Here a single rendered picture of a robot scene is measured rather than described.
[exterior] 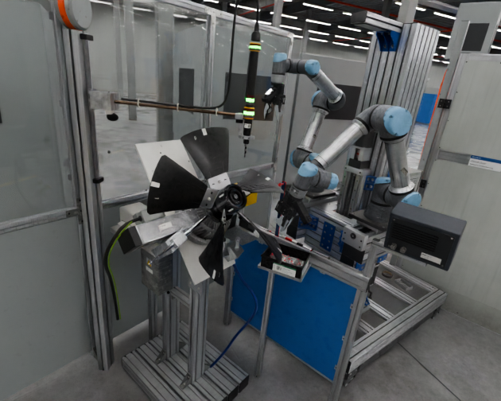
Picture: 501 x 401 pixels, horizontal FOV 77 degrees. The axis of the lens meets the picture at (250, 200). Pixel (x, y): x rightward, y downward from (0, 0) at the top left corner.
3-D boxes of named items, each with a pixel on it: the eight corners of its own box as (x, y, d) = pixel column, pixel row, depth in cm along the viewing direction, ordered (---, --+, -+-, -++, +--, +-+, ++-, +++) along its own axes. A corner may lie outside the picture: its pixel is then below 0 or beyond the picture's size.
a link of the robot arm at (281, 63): (291, 54, 175) (280, 52, 169) (289, 75, 179) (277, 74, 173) (281, 54, 180) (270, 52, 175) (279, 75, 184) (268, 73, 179)
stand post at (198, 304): (186, 388, 182) (191, 251, 149) (198, 379, 188) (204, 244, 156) (191, 394, 179) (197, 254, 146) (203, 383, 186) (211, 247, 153)
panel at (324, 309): (229, 311, 227) (236, 229, 203) (230, 310, 228) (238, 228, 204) (333, 384, 180) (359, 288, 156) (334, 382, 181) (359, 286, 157)
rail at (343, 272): (230, 227, 205) (231, 216, 202) (234, 226, 208) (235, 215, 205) (365, 293, 153) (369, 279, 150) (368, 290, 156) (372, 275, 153)
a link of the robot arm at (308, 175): (323, 172, 133) (305, 168, 130) (312, 192, 139) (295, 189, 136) (316, 162, 140) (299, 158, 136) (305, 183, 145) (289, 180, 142)
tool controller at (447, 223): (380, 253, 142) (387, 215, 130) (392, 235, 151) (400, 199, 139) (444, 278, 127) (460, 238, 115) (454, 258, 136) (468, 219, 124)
